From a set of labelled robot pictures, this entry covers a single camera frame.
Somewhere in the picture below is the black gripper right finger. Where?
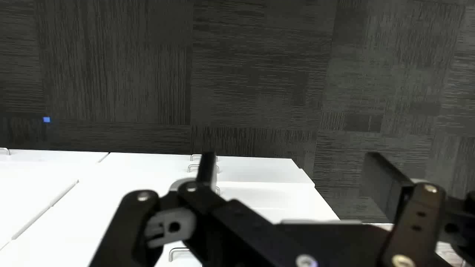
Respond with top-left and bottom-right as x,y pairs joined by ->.
364,152 -> 475,267

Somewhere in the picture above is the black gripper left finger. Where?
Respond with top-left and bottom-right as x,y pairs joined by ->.
88,152 -> 302,267

